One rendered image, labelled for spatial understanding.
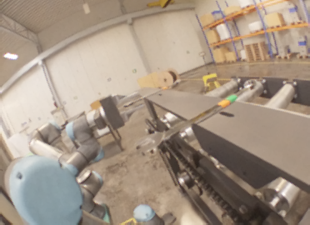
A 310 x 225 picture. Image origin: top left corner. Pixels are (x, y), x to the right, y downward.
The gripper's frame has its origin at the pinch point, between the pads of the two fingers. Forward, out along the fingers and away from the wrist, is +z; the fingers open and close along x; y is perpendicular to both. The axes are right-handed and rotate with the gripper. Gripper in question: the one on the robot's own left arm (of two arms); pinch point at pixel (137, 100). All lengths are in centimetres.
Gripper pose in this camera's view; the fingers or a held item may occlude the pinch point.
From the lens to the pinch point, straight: 53.7
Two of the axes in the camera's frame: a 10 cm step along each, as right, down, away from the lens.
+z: 8.9, -4.2, 1.8
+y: -2.7, -1.8, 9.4
